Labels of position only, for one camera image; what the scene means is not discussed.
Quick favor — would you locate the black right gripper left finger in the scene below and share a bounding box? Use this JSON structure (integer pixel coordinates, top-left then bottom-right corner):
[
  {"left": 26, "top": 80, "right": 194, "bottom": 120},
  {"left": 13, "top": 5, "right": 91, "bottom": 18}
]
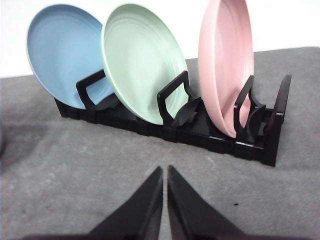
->
[{"left": 24, "top": 166, "right": 163, "bottom": 240}]

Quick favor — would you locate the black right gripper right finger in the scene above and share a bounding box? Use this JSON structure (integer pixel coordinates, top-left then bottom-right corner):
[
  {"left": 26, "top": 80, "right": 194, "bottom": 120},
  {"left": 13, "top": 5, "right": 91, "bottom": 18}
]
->
[{"left": 167, "top": 165, "right": 275, "bottom": 240}]

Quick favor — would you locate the green plate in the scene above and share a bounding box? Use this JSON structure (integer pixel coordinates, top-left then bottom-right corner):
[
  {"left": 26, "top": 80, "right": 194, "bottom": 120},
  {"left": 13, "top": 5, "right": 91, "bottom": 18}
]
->
[{"left": 100, "top": 3, "right": 189, "bottom": 125}]

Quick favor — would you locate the black plate rack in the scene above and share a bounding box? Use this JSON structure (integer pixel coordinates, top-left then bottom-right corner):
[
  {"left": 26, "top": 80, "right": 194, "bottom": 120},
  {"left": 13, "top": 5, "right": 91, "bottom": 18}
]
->
[{"left": 55, "top": 69, "right": 292, "bottom": 167}]

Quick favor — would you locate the pink plate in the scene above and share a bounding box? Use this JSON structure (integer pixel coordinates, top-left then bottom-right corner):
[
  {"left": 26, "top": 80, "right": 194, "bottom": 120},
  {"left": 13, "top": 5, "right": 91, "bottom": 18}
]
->
[{"left": 198, "top": 0, "right": 254, "bottom": 137}]

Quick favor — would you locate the blue plate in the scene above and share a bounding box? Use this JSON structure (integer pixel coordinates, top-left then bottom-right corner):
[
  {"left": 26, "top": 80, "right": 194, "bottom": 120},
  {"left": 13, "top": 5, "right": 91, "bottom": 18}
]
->
[{"left": 27, "top": 3, "right": 113, "bottom": 109}]

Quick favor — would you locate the grey felt table mat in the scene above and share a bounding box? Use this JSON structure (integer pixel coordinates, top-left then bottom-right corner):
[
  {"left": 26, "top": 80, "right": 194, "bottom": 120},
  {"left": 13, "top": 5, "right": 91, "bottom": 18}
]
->
[{"left": 0, "top": 47, "right": 320, "bottom": 240}]

